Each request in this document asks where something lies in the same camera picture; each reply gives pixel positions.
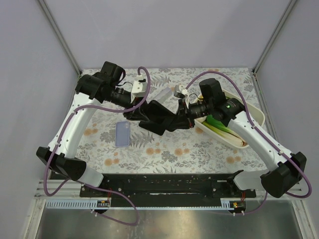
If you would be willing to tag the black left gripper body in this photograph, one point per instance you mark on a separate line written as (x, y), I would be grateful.
(136, 107)

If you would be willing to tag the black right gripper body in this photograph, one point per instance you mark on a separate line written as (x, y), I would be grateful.
(184, 115)

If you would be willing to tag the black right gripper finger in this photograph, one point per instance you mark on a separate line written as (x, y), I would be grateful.
(179, 122)
(181, 113)

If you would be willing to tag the lilac phone case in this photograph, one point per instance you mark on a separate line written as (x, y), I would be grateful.
(122, 134)

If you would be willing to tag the black phone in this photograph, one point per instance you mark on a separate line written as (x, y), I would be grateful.
(160, 119)

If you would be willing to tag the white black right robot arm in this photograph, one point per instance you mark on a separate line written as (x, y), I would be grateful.
(285, 169)

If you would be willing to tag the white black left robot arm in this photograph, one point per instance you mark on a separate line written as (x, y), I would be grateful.
(100, 91)

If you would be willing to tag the clear acrylic block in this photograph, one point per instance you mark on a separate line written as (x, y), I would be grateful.
(165, 94)

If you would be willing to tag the toy bok choy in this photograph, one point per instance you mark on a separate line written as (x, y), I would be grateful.
(220, 129)

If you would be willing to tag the floral tablecloth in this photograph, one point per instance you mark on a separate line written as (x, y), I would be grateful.
(181, 151)

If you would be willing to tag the white oval basket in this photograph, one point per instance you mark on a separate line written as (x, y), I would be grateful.
(256, 114)

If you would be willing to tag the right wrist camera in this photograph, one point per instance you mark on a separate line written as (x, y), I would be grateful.
(180, 92)

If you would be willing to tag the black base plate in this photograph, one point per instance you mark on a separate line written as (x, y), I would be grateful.
(167, 190)

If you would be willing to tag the aluminium rail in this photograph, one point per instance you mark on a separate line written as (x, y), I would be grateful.
(69, 189)

